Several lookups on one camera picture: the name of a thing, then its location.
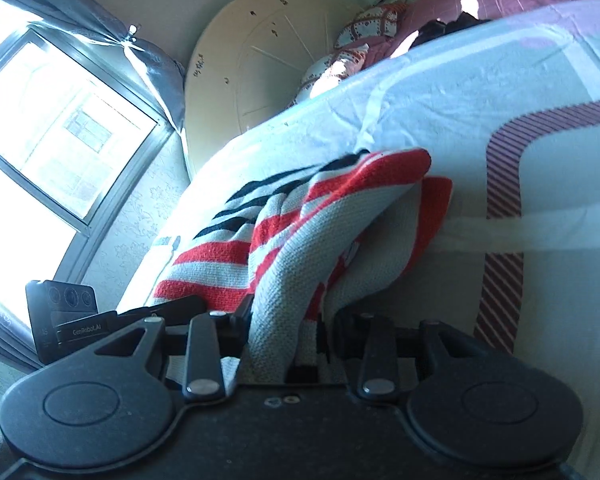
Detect red black white striped sweater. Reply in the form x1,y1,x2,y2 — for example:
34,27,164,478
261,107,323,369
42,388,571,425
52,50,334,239
150,148,453,384

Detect black clothes on bed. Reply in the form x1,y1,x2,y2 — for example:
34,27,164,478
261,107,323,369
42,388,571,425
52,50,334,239
412,12,490,48

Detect near patterned pillow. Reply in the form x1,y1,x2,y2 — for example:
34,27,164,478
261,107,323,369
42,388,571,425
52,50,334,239
288,44,370,107

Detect patterned pillow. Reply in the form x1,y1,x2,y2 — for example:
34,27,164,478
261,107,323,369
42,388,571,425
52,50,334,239
288,44,370,107
334,1,408,50

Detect cream round headboard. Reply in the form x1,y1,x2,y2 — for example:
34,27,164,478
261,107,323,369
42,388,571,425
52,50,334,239
182,0,362,174

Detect light blue patterned bedsheet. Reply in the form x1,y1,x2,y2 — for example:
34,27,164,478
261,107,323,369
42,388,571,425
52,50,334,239
120,0,600,479

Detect far patterned pillow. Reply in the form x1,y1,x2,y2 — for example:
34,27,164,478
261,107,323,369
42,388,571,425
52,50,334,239
334,1,408,50

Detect grey curtain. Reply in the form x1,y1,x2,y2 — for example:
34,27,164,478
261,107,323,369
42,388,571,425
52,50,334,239
0,0,185,132

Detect window with metal frame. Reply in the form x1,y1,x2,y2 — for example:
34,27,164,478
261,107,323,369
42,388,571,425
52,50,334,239
0,2,173,369

